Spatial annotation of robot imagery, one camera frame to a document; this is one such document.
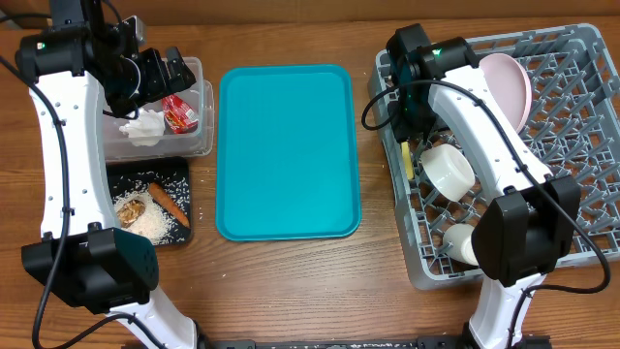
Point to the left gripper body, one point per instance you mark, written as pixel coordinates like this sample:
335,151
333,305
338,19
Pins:
139,81

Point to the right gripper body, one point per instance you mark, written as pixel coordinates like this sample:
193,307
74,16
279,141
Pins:
413,116

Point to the yellow plastic spoon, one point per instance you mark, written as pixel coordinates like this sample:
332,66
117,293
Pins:
407,161

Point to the white napkin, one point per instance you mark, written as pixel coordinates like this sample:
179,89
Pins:
146,130

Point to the red snack wrapper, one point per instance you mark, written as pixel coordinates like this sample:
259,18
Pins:
180,117

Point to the small white bowl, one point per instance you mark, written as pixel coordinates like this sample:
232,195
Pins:
448,171

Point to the grey dishwasher rack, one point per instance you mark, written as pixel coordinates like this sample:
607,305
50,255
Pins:
572,127

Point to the large white plate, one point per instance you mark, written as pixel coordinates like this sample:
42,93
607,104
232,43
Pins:
510,87

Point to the brown sausage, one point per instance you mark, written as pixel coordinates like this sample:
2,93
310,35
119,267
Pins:
160,196

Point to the white cup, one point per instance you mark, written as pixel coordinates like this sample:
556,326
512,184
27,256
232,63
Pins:
459,236

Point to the brown food scraps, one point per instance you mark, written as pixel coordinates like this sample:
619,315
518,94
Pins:
130,212

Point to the white rice pile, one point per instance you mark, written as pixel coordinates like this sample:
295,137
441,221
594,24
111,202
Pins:
156,224

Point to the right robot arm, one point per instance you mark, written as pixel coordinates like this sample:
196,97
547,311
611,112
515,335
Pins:
530,218

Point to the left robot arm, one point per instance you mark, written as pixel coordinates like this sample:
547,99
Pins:
77,71

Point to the clear plastic storage bin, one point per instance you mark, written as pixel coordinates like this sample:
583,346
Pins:
197,142

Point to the black plastic tray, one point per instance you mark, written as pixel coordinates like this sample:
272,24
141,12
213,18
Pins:
162,164

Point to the teal serving tray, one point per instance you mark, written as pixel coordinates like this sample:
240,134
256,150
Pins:
287,163

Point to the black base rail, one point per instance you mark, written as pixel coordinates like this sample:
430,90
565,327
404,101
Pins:
423,342

